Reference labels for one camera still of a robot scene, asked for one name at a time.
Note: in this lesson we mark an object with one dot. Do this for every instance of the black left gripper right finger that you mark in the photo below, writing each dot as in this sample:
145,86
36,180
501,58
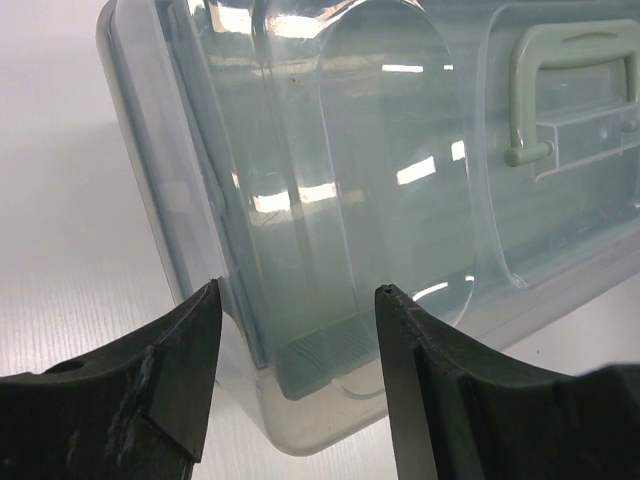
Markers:
459,409

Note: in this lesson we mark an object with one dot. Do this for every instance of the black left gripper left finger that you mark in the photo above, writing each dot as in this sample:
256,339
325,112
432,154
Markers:
135,408

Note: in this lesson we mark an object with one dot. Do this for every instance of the green plastic tool box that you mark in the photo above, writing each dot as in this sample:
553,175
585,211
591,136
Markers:
482,156

